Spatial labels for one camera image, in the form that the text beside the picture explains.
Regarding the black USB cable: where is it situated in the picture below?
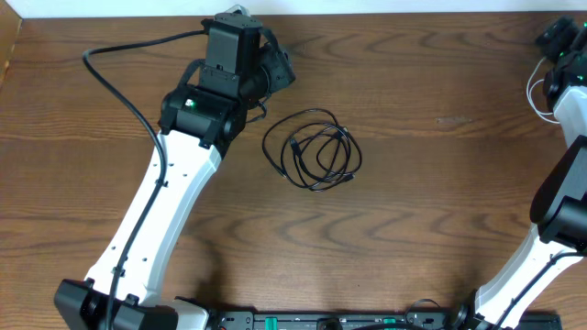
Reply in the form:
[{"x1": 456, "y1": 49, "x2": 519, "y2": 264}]
[{"x1": 261, "y1": 108, "x2": 363, "y2": 193}]

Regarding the white USB cable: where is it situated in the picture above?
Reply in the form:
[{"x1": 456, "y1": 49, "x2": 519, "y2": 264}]
[{"x1": 526, "y1": 57, "x2": 561, "y2": 125}]

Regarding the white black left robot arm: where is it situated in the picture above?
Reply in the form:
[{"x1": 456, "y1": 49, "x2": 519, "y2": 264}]
[{"x1": 54, "y1": 5, "x2": 295, "y2": 329}]

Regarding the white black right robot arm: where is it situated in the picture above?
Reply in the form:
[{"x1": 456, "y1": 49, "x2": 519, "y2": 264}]
[{"x1": 445, "y1": 16, "x2": 586, "y2": 329}]

